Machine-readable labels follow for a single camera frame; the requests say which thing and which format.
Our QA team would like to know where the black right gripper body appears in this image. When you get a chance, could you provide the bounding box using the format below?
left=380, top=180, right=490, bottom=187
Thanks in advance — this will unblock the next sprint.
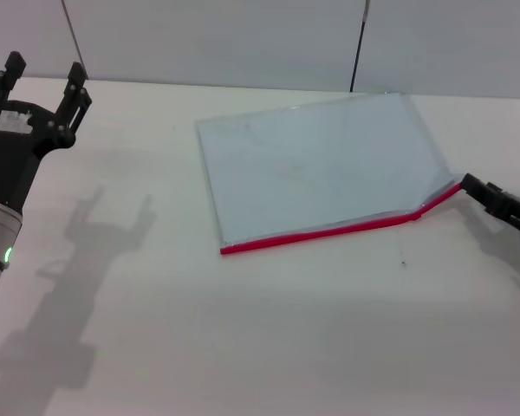
left=484, top=181, right=520, bottom=231

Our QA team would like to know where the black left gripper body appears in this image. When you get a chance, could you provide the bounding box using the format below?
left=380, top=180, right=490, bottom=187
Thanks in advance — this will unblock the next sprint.
left=0, top=98, right=77, bottom=214

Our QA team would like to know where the transparent document bag red zipper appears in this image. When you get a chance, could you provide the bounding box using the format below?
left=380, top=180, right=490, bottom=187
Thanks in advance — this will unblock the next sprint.
left=193, top=91, right=465, bottom=257

